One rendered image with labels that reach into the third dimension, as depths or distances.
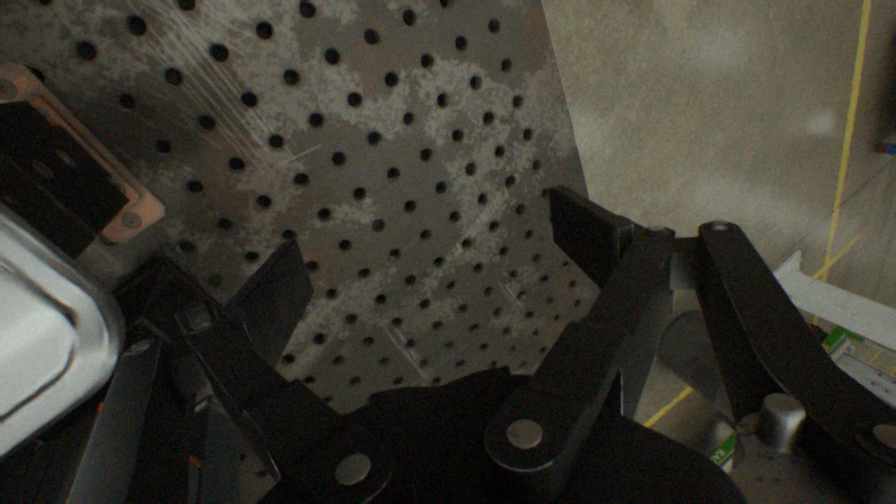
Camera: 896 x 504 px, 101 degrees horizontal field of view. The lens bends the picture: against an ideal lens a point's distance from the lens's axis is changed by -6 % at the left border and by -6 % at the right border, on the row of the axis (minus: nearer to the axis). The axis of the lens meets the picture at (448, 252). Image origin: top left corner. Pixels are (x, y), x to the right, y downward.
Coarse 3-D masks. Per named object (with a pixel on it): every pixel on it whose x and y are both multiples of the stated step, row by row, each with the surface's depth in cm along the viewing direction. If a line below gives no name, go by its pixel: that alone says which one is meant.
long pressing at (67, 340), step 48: (0, 240) 14; (48, 240) 16; (0, 288) 15; (48, 288) 16; (96, 288) 17; (0, 336) 15; (48, 336) 16; (96, 336) 17; (0, 384) 16; (48, 384) 16; (96, 384) 17; (0, 432) 16
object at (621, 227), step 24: (552, 192) 19; (576, 192) 18; (552, 216) 20; (576, 216) 17; (600, 216) 15; (576, 240) 17; (600, 240) 15; (624, 240) 14; (576, 264) 18; (600, 264) 15; (600, 288) 16
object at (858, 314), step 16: (800, 256) 264; (784, 272) 262; (800, 272) 268; (784, 288) 259; (800, 288) 251; (816, 288) 247; (832, 288) 242; (800, 304) 255; (816, 304) 244; (832, 304) 235; (848, 304) 230; (864, 304) 226; (880, 304) 222; (832, 320) 240; (848, 320) 230; (864, 320) 221; (880, 320) 216; (880, 336) 218
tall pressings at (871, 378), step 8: (840, 360) 294; (848, 360) 291; (856, 360) 289; (848, 368) 288; (856, 368) 285; (864, 368) 283; (872, 368) 281; (856, 376) 282; (864, 376) 280; (872, 376) 278; (880, 376) 275; (888, 376) 273; (864, 384) 277; (872, 384) 274; (880, 384) 273; (888, 384) 270; (872, 392) 274; (880, 392) 269; (888, 392) 267; (888, 400) 266
